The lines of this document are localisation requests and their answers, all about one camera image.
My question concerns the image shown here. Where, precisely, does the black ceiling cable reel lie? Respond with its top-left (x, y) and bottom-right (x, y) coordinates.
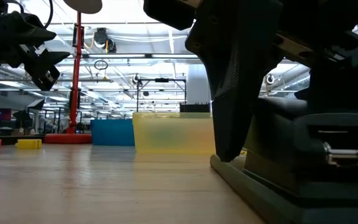
top-left (93, 27), bottom-right (117, 54)

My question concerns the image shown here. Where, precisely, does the black flat electronics box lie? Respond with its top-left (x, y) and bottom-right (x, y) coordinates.
top-left (180, 103), bottom-right (211, 113)

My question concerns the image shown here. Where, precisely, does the black stapler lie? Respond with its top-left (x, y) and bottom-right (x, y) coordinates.
top-left (209, 96), bottom-right (358, 224)

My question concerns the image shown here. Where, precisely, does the black left camera cable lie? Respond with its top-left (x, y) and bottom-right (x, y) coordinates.
top-left (44, 0), bottom-right (55, 29)

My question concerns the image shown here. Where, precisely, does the black distant rig frame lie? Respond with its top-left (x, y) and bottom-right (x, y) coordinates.
top-left (136, 77), bottom-right (188, 113)

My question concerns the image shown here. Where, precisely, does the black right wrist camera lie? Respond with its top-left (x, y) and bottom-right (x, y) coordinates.
top-left (143, 0), bottom-right (203, 31)

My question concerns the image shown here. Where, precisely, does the yellow translucent plastic bin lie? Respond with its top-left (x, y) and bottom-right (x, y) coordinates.
top-left (132, 111), bottom-right (216, 155)

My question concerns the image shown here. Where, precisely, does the red desk lamp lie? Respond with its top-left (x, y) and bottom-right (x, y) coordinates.
top-left (44, 0), bottom-right (103, 144)

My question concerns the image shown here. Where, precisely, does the yellow staple remover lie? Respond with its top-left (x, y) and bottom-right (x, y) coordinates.
top-left (15, 139), bottom-right (43, 150)

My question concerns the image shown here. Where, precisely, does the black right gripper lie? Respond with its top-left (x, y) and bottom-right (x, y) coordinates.
top-left (273, 0), bottom-right (358, 116)

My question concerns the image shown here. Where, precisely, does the black hanging cable loop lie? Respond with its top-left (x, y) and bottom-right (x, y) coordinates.
top-left (93, 59), bottom-right (109, 71)

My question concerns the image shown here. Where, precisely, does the black studio softbox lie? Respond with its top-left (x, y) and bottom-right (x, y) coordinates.
top-left (26, 98), bottom-right (46, 111)

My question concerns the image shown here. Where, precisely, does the black aluminium table frame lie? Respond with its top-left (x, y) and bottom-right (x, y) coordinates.
top-left (0, 134), bottom-right (46, 146)

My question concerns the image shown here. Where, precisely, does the blue plastic bin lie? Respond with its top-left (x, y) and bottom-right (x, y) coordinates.
top-left (90, 119), bottom-right (135, 146)

